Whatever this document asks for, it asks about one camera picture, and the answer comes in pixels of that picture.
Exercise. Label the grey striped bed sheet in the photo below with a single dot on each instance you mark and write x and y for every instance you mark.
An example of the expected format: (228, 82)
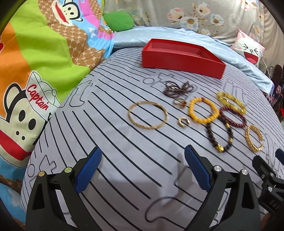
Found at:
(143, 181)

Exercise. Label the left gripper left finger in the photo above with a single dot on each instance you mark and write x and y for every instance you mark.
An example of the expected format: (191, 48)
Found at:
(54, 202)

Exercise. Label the wide gold cuff bangle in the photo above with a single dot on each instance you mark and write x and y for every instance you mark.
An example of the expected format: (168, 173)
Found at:
(254, 138)

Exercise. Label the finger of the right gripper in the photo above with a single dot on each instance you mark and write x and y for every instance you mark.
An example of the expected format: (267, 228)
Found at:
(265, 172)
(279, 154)

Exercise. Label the thin gold bangle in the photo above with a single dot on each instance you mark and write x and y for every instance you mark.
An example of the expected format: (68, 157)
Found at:
(140, 115)

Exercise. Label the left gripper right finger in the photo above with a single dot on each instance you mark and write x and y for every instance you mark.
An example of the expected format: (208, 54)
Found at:
(231, 202)

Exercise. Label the grey floral fabric headboard cover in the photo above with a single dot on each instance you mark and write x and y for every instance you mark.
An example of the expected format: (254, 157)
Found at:
(218, 19)

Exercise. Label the red shallow tray box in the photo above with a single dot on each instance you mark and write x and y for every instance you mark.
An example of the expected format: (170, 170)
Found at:
(181, 56)

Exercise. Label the colourful monkey cartoon quilt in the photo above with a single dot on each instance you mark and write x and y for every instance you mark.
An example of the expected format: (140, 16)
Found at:
(47, 48)

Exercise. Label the green plush pillow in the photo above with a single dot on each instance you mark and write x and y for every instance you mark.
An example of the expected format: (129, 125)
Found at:
(118, 21)

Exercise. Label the pink cat face cushion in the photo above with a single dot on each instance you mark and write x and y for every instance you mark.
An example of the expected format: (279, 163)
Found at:
(248, 48)

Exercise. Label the light blue blanket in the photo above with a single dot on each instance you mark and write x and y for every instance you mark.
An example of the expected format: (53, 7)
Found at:
(138, 36)

